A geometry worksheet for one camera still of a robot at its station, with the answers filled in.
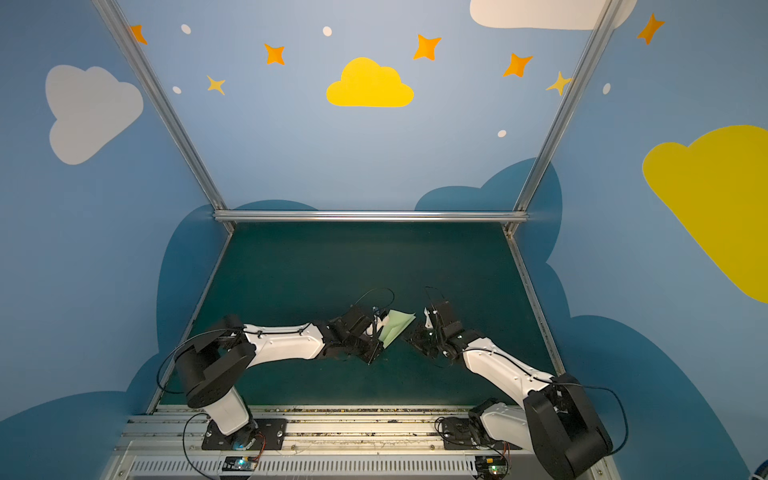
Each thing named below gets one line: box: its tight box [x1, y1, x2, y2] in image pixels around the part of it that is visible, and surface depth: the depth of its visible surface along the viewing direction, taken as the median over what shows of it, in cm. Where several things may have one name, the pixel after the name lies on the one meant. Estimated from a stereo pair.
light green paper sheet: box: [378, 309, 416, 349], surface depth 96 cm
